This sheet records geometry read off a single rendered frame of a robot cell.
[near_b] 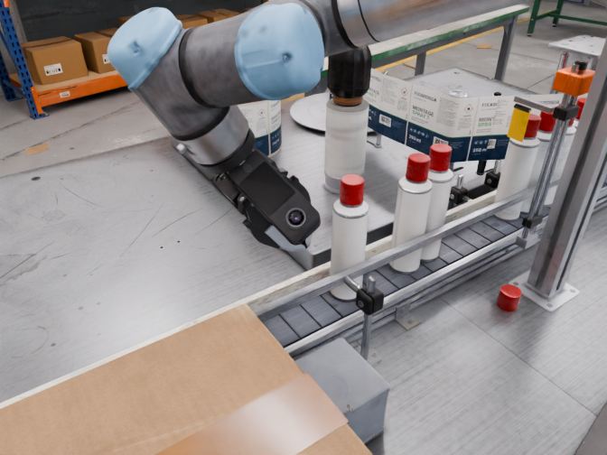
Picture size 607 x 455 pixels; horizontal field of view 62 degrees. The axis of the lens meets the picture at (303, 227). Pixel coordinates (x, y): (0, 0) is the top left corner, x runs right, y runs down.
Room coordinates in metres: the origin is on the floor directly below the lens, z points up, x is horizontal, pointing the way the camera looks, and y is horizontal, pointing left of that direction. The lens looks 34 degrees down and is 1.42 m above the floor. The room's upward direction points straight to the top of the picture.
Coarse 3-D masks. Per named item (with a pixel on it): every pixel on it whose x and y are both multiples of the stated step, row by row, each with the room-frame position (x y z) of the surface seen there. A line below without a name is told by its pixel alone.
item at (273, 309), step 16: (560, 176) 0.85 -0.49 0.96; (528, 192) 0.79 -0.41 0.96; (496, 208) 0.74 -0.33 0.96; (448, 224) 0.68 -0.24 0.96; (464, 224) 0.69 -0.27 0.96; (416, 240) 0.64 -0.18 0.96; (432, 240) 0.65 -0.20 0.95; (384, 256) 0.60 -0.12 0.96; (400, 256) 0.61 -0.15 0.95; (352, 272) 0.56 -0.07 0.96; (368, 272) 0.58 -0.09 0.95; (304, 288) 0.53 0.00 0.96; (320, 288) 0.53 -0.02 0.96; (272, 304) 0.49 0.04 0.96; (288, 304) 0.50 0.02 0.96
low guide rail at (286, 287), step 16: (464, 208) 0.81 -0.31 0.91; (480, 208) 0.84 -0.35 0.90; (384, 240) 0.70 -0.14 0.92; (368, 256) 0.68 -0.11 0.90; (320, 272) 0.62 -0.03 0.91; (272, 288) 0.58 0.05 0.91; (288, 288) 0.59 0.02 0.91; (240, 304) 0.54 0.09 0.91; (256, 304) 0.56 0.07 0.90; (192, 320) 0.51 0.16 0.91; (160, 336) 0.48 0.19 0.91; (128, 352) 0.45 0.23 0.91; (80, 368) 0.43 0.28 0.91; (48, 384) 0.40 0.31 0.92; (16, 400) 0.38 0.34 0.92
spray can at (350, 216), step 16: (352, 176) 0.62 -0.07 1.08; (352, 192) 0.60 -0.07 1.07; (336, 208) 0.60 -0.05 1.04; (352, 208) 0.60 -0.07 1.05; (368, 208) 0.61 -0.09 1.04; (336, 224) 0.60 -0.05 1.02; (352, 224) 0.59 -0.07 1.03; (336, 240) 0.60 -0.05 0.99; (352, 240) 0.59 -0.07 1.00; (336, 256) 0.60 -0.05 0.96; (352, 256) 0.59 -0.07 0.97; (336, 272) 0.59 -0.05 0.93; (336, 288) 0.59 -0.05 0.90
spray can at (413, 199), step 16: (416, 160) 0.67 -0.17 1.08; (416, 176) 0.66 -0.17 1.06; (400, 192) 0.67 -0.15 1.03; (416, 192) 0.65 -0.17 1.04; (400, 208) 0.67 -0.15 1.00; (416, 208) 0.65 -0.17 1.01; (400, 224) 0.66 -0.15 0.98; (416, 224) 0.65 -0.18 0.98; (400, 240) 0.66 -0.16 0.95; (416, 256) 0.66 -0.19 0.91; (400, 272) 0.66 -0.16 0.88
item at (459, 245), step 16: (544, 208) 0.86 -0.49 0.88; (480, 224) 0.81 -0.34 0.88; (496, 224) 0.81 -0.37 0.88; (512, 224) 0.81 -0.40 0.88; (448, 240) 0.75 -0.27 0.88; (464, 240) 0.75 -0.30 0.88; (480, 240) 0.75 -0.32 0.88; (496, 240) 0.75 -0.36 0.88; (448, 256) 0.70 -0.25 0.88; (464, 256) 0.71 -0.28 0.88; (384, 272) 0.66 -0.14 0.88; (416, 272) 0.66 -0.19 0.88; (432, 272) 0.66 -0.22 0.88; (384, 288) 0.62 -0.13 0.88; (400, 288) 0.62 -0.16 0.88; (304, 304) 0.58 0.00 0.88; (320, 304) 0.58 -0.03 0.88; (336, 304) 0.58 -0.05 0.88; (352, 304) 0.58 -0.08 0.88; (272, 320) 0.55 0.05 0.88; (288, 320) 0.55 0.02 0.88; (304, 320) 0.55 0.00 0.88; (320, 320) 0.55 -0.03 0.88; (336, 320) 0.55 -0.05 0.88; (288, 336) 0.51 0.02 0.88; (304, 336) 0.52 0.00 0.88
